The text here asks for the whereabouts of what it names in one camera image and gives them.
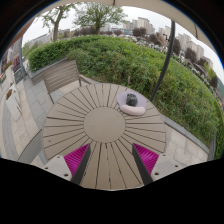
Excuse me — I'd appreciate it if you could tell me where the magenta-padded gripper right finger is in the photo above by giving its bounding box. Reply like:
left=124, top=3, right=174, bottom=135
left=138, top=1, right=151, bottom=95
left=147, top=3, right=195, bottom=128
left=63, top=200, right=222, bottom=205
left=131, top=142, right=184, bottom=186

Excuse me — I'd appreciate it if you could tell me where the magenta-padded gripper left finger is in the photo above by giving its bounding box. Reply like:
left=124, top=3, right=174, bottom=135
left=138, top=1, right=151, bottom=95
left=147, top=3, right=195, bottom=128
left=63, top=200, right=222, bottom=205
left=40, top=143, right=92, bottom=186

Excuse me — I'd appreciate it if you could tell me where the black computer mouse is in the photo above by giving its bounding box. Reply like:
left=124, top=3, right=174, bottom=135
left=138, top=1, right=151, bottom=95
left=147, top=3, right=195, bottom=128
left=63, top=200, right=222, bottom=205
left=125, top=93, right=139, bottom=108

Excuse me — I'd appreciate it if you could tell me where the lilac mouse pad with wrist rest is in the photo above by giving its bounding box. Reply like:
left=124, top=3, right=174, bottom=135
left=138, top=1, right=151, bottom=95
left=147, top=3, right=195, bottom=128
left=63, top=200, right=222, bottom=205
left=115, top=90, right=148, bottom=117

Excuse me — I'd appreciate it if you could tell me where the white planter box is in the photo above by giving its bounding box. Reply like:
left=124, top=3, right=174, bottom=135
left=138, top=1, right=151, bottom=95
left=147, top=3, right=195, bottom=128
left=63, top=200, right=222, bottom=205
left=4, top=88, right=23, bottom=123

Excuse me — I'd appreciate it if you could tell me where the grey-brown slatted chair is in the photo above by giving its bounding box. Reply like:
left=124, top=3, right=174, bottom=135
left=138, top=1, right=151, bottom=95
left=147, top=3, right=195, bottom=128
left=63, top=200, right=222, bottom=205
left=42, top=59, right=93, bottom=104

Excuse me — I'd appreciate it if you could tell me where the green hedge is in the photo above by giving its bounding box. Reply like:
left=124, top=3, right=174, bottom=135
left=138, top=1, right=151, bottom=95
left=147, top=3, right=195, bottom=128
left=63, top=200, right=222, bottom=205
left=26, top=34, right=224, bottom=159

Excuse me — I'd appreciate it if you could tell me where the curved black umbrella pole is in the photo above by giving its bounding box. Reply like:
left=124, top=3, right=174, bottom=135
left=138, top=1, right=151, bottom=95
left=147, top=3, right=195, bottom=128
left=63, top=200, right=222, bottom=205
left=149, top=19, right=177, bottom=103

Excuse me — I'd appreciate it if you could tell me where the thin sparse tree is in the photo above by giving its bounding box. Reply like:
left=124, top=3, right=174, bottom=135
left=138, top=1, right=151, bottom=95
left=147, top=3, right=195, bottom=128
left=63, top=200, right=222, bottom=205
left=41, top=2, right=78, bottom=42

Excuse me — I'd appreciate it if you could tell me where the group of pale tower buildings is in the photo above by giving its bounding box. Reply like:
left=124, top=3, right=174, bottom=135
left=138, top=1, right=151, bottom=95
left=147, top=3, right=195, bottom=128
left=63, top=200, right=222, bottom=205
left=121, top=16, right=214, bottom=68

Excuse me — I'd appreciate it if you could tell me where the round leafy tree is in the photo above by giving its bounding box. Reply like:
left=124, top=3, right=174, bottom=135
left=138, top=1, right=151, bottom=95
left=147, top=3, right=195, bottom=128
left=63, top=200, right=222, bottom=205
left=73, top=1, right=128, bottom=35

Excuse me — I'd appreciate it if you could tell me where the beige umbrella canopy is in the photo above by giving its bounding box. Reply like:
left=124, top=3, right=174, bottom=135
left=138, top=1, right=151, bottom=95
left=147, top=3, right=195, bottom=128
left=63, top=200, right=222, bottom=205
left=23, top=0, right=218, bottom=51

